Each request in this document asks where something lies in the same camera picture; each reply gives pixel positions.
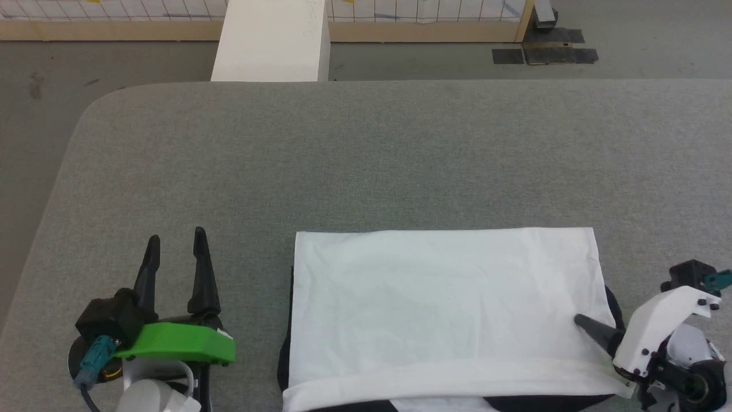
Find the white rectangular box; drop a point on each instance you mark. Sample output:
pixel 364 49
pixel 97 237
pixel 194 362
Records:
pixel 271 40

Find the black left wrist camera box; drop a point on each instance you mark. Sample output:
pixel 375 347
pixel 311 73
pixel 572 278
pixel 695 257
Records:
pixel 108 315

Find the lemon print partition screen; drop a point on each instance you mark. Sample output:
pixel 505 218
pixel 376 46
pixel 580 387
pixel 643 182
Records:
pixel 114 26

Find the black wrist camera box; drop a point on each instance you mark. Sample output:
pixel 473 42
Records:
pixel 108 315
pixel 689 276

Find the grey metal partition foot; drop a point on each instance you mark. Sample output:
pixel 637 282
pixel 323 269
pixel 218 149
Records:
pixel 546 14

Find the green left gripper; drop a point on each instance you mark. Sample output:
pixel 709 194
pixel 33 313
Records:
pixel 183 342

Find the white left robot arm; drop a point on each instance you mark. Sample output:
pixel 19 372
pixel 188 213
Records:
pixel 148 397

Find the black and white shirt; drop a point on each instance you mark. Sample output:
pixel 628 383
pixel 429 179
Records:
pixel 446 297

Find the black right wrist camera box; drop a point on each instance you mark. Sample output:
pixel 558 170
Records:
pixel 689 276

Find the brownish black floor plate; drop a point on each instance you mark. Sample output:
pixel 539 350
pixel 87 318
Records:
pixel 560 55

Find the grey fabric sofa seat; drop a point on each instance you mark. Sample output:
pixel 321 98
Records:
pixel 372 160

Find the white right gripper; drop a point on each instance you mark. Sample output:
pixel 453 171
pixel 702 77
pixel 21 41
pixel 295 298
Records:
pixel 657 326

